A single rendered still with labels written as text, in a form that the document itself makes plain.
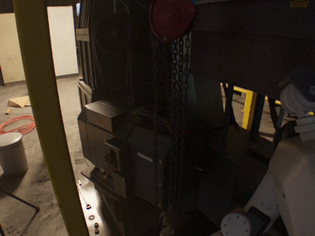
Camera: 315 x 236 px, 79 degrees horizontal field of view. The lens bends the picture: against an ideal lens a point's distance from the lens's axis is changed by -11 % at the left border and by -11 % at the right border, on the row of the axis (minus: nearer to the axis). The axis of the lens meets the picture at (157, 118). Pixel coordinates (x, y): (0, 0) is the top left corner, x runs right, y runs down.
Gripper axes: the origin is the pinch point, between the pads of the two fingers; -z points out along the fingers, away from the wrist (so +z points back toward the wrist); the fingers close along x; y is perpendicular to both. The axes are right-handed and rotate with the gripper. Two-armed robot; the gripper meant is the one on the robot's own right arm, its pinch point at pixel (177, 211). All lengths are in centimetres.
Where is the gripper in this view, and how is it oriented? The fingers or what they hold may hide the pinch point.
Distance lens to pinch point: 89.4
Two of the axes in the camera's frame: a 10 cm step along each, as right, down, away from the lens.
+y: 0.0, -9.2, -3.9
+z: -1.8, 3.9, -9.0
